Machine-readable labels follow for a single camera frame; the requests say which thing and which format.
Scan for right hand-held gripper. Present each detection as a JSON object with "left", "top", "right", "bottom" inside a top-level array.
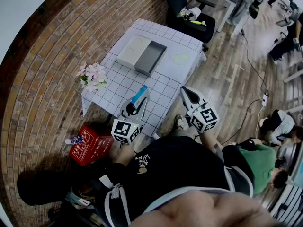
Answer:
[{"left": 180, "top": 86, "right": 220, "bottom": 134}]

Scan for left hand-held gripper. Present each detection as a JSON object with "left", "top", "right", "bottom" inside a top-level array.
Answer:
[{"left": 110, "top": 89, "right": 151, "bottom": 146}]

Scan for white box lid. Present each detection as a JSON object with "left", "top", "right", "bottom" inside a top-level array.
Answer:
[{"left": 116, "top": 34, "right": 168, "bottom": 77}]

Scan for person's left forearm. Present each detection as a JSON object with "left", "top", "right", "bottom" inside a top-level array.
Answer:
[{"left": 112, "top": 142, "right": 135, "bottom": 165}]

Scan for person's right forearm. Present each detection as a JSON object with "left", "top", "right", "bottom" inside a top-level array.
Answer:
[{"left": 200, "top": 131, "right": 220, "bottom": 151}]

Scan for red cardboard box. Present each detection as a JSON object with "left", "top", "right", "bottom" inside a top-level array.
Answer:
[{"left": 69, "top": 124, "right": 114, "bottom": 167}]

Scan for person's right shoe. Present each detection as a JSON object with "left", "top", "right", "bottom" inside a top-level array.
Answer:
[{"left": 175, "top": 114, "right": 185, "bottom": 130}]

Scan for white grid tablecloth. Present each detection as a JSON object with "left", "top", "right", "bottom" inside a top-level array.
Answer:
[{"left": 81, "top": 18, "right": 204, "bottom": 137}]

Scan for pink artificial flowers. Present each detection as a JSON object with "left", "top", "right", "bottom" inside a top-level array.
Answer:
[{"left": 76, "top": 62, "right": 107, "bottom": 92}]

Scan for person's black shirt torso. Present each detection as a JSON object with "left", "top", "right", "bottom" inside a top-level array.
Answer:
[{"left": 94, "top": 136, "right": 255, "bottom": 227}]

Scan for small purple bottle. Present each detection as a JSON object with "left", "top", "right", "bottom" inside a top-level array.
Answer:
[{"left": 65, "top": 136, "right": 83, "bottom": 146}]

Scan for white paper roll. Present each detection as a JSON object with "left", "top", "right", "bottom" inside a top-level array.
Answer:
[{"left": 188, "top": 7, "right": 202, "bottom": 20}]

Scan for pale blue packet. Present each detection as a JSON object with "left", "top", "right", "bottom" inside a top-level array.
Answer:
[{"left": 65, "top": 190, "right": 95, "bottom": 209}]

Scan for person's face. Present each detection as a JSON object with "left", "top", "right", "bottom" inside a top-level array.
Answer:
[{"left": 142, "top": 189, "right": 282, "bottom": 227}]

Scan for black cable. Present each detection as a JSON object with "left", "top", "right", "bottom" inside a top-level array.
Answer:
[
  {"left": 221, "top": 99, "right": 265, "bottom": 144},
  {"left": 240, "top": 15, "right": 269, "bottom": 96}
]

